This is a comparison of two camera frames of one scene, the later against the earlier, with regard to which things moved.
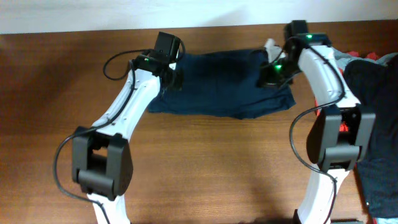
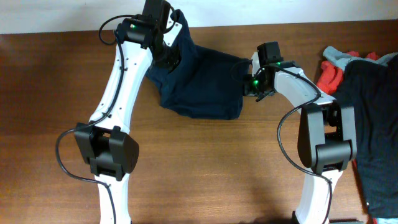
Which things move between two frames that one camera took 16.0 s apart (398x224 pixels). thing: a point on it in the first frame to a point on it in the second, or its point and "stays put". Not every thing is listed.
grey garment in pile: (342, 58) stays put
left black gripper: (178, 81) to (170, 61)
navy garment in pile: (374, 85) stays put
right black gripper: (267, 79) to (248, 89)
